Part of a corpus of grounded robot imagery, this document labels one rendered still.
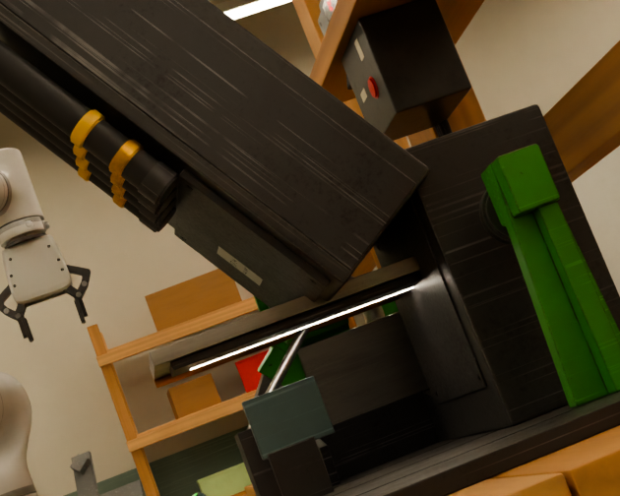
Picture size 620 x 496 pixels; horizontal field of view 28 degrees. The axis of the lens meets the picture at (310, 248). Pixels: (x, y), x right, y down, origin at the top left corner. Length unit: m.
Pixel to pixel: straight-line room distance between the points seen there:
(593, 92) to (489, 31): 8.00
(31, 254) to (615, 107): 1.02
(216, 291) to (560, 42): 3.35
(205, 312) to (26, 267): 6.19
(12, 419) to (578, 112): 1.13
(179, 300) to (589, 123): 6.77
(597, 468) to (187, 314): 7.43
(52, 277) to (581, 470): 1.35
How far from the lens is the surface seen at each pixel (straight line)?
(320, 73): 2.03
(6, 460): 2.20
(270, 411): 1.52
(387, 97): 1.77
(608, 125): 1.62
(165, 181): 1.36
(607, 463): 0.92
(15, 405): 2.25
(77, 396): 8.79
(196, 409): 8.21
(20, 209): 2.13
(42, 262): 2.12
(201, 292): 8.30
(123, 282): 8.86
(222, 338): 1.46
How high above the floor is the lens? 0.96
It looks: 9 degrees up
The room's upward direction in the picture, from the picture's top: 21 degrees counter-clockwise
